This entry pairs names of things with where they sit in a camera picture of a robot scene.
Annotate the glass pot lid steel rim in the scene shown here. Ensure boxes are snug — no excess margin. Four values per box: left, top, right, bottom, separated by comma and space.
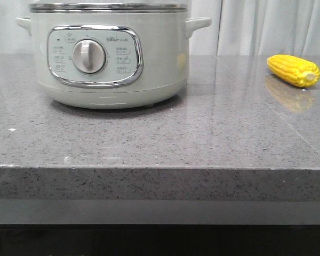
28, 1, 188, 13

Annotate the yellow corn cob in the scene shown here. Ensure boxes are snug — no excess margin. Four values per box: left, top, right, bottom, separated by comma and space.
267, 54, 320, 87

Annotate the pale green electric cooking pot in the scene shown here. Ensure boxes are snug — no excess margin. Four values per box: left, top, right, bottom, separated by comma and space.
16, 4, 211, 109

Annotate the white curtain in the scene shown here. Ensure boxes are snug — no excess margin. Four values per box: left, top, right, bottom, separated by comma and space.
0, 1, 320, 55

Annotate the grey cabinet below counter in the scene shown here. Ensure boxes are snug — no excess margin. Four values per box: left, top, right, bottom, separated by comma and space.
0, 199, 320, 255

